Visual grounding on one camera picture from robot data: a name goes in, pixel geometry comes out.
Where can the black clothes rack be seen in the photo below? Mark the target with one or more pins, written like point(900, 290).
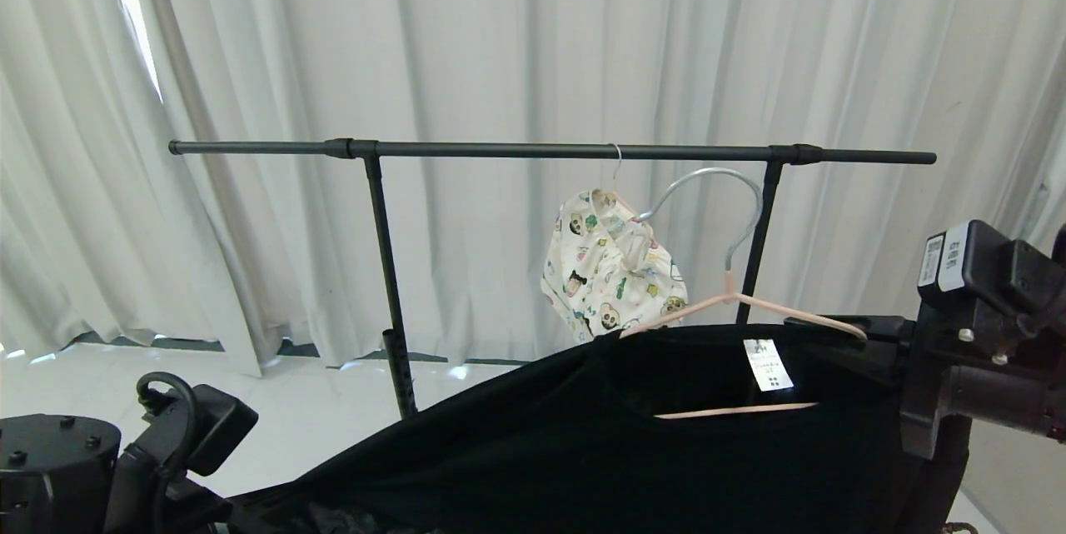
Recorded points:
point(541, 151)

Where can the white curtain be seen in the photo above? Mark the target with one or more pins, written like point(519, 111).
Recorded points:
point(500, 34)

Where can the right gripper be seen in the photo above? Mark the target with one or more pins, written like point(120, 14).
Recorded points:
point(924, 384)

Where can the black garment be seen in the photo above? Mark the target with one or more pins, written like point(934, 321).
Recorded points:
point(583, 451)

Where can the cream printed garment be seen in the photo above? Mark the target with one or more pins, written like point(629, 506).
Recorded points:
point(600, 284)

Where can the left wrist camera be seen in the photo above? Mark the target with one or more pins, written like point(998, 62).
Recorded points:
point(221, 426)

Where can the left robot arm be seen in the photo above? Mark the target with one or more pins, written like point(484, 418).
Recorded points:
point(58, 467)

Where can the pink clothes hanger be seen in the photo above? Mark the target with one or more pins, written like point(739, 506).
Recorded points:
point(617, 163)
point(754, 301)

